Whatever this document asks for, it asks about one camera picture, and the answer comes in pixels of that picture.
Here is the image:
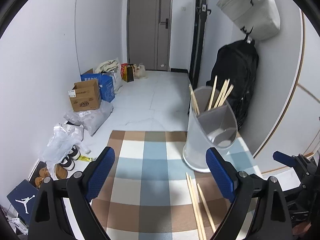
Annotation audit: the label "separate bamboo chopstick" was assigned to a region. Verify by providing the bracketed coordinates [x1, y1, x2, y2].
[185, 172, 204, 240]

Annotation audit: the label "navy jordan shoe box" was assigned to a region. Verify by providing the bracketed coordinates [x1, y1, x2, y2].
[7, 180, 38, 225]

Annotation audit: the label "brown slippers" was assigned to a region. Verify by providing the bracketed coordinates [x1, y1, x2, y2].
[34, 164, 67, 189]

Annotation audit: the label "black white sneakers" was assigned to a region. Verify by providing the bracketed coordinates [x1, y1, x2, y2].
[60, 145, 81, 171]

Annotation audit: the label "white utensil holder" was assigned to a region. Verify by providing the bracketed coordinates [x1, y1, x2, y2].
[182, 86, 238, 173]

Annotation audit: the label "white plastic bags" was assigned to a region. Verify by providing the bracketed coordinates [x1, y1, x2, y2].
[39, 124, 84, 164]

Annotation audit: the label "checkered tablecloth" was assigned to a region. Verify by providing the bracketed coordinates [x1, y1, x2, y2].
[91, 129, 263, 240]

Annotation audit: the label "black backpack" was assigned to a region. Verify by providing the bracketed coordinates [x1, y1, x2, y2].
[206, 40, 259, 128]

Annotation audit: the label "grey parcel bag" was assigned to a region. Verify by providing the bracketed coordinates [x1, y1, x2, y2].
[63, 100, 113, 136]

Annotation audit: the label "brown cardboard box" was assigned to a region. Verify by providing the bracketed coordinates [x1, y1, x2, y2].
[68, 79, 101, 112]

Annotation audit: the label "blue cardboard box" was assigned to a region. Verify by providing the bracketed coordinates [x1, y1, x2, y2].
[80, 69, 115, 102]

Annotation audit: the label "grey sling bag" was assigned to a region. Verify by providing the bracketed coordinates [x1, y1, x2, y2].
[216, 0, 280, 41]

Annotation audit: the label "cream cloth bag pile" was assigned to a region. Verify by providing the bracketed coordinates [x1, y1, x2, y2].
[94, 58, 123, 94]

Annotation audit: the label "red yellow snack bag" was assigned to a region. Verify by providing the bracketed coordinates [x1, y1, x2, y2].
[121, 63, 135, 82]

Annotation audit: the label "beige tote bag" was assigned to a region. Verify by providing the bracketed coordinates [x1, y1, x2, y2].
[134, 63, 147, 79]

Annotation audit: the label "black metal stand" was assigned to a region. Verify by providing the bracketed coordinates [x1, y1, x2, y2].
[187, 0, 212, 114]

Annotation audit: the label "grey door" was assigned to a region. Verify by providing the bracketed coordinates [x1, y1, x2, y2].
[126, 0, 172, 71]

